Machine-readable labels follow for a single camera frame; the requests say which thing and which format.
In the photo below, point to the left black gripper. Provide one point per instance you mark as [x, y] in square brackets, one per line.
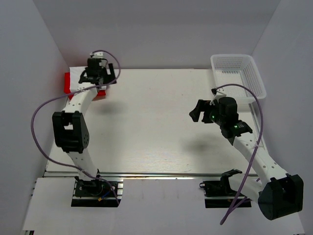
[111, 66]

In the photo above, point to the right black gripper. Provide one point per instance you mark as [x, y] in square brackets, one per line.
[202, 106]

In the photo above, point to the white t-shirt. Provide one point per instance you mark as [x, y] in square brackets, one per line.
[76, 71]

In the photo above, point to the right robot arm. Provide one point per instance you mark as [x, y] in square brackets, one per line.
[277, 193]

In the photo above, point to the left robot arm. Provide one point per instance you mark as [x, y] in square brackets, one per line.
[70, 129]

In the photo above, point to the folded red t-shirt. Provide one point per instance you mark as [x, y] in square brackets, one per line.
[71, 84]

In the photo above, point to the white plastic basket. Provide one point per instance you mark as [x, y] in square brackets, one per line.
[237, 69]

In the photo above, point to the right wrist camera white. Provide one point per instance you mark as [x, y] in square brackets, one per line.
[217, 95]

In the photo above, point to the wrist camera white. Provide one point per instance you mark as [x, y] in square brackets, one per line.
[100, 56]
[217, 95]

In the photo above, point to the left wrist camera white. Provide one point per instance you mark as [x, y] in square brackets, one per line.
[100, 56]

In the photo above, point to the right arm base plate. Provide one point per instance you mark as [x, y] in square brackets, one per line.
[215, 196]

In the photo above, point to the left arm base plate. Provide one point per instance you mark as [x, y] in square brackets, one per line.
[96, 194]

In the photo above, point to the aluminium table rail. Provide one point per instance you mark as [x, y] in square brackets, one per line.
[132, 174]

